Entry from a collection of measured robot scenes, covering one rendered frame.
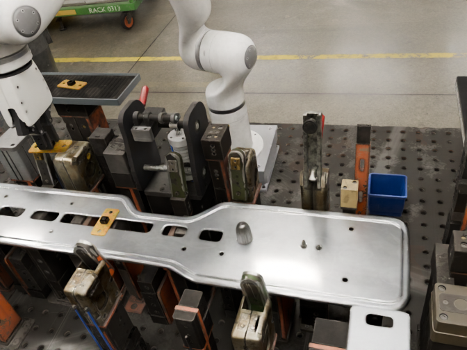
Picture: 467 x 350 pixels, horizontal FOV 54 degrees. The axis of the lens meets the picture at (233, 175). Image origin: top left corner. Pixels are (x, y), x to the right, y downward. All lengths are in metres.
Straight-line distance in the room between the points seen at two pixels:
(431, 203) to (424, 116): 1.66
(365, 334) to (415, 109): 2.45
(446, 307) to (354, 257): 0.20
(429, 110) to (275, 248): 2.34
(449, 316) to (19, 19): 0.80
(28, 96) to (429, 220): 1.10
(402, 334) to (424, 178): 0.81
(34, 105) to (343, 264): 0.65
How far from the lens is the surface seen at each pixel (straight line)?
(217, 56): 1.30
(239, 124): 1.45
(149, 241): 1.04
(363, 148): 0.96
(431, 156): 1.67
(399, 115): 3.11
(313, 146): 0.97
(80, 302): 0.97
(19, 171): 1.36
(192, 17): 1.24
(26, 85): 0.91
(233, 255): 0.96
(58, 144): 0.99
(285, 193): 1.51
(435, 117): 3.12
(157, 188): 1.22
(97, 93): 1.30
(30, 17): 0.80
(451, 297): 0.84
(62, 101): 1.33
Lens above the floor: 1.73
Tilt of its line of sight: 40 degrees down
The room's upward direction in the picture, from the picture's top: 11 degrees counter-clockwise
